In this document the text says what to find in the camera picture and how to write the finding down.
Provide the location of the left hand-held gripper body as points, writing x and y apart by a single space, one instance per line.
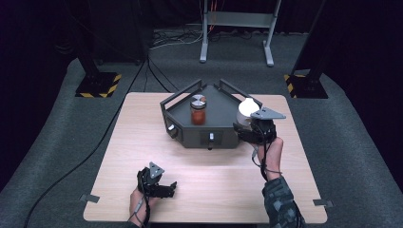
150 179

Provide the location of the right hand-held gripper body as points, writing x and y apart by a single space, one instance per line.
261 126

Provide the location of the white round container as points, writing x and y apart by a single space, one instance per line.
247 109

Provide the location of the dark grey corner rack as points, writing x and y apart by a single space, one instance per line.
218 126

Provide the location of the glass spice jar orange powder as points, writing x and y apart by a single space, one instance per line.
198 112

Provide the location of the person's left hand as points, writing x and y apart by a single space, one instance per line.
136 202

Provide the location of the person's right hand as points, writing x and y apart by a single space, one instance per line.
271 155

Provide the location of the grey tape piece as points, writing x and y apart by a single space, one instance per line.
323 203
89 198

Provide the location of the grey metal stand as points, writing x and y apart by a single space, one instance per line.
237 20

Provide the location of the black post with striped base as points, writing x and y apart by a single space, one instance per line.
305 84
98 82

